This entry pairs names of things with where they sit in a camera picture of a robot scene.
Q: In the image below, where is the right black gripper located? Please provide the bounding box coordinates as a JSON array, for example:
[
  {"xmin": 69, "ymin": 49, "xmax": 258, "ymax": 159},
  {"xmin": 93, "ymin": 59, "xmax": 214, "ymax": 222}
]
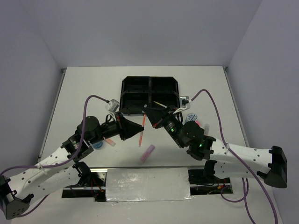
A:
[{"xmin": 143, "ymin": 105, "xmax": 185, "ymax": 148}]

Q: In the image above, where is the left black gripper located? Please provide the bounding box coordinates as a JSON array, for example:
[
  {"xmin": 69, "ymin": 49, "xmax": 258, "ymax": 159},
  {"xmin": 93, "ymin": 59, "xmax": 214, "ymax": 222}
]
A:
[{"xmin": 89, "ymin": 111, "xmax": 144, "ymax": 144}]

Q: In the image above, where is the yellow highlighter pen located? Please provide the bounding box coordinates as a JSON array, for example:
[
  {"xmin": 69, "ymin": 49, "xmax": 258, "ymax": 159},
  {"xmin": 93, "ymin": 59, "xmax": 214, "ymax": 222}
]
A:
[{"xmin": 153, "ymin": 101, "xmax": 168, "ymax": 108}]

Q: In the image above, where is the orange highlighter pen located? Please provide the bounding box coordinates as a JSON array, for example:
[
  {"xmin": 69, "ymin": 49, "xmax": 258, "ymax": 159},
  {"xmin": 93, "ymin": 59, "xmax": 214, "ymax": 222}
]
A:
[{"xmin": 138, "ymin": 114, "xmax": 146, "ymax": 147}]

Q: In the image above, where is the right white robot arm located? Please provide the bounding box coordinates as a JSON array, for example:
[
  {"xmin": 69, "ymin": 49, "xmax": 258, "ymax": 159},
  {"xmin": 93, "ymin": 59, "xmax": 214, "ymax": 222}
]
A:
[{"xmin": 144, "ymin": 107, "xmax": 287, "ymax": 189}]

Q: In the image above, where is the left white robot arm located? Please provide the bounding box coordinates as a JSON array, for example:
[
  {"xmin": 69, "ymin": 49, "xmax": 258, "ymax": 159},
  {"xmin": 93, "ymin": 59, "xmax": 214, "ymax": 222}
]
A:
[{"xmin": 0, "ymin": 112, "xmax": 144, "ymax": 220}]

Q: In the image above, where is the orange glue stick left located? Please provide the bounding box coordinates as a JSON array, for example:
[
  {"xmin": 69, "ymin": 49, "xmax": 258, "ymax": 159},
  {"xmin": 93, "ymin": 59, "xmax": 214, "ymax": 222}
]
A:
[{"xmin": 104, "ymin": 139, "xmax": 116, "ymax": 147}]

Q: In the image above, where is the purple glue stick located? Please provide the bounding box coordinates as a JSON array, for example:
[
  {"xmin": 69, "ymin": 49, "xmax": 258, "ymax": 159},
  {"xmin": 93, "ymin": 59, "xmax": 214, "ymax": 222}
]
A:
[{"xmin": 140, "ymin": 145, "xmax": 155, "ymax": 162}]

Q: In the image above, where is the black four-compartment organizer tray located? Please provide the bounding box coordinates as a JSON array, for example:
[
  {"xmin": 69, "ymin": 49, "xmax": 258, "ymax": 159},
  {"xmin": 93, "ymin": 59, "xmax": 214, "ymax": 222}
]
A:
[{"xmin": 120, "ymin": 76, "xmax": 179, "ymax": 115}]

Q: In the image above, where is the silver tape sheet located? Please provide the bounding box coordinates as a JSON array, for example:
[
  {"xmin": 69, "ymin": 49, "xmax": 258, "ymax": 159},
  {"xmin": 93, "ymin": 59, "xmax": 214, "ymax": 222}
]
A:
[{"xmin": 106, "ymin": 168, "xmax": 192, "ymax": 202}]

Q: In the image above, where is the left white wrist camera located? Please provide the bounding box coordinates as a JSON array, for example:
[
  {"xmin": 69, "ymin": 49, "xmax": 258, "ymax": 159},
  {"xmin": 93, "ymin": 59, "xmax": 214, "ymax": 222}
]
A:
[{"xmin": 105, "ymin": 99, "xmax": 120, "ymax": 119}]

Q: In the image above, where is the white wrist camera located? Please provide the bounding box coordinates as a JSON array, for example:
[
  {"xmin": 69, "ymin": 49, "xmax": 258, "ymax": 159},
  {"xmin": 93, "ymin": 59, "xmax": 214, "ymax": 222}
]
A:
[
  {"xmin": 173, "ymin": 96, "xmax": 191, "ymax": 114},
  {"xmin": 105, "ymin": 99, "xmax": 120, "ymax": 119}
]

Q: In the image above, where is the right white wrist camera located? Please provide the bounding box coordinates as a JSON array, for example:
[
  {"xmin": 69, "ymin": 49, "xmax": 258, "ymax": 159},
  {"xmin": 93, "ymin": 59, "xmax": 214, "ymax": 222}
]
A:
[{"xmin": 173, "ymin": 96, "xmax": 191, "ymax": 114}]

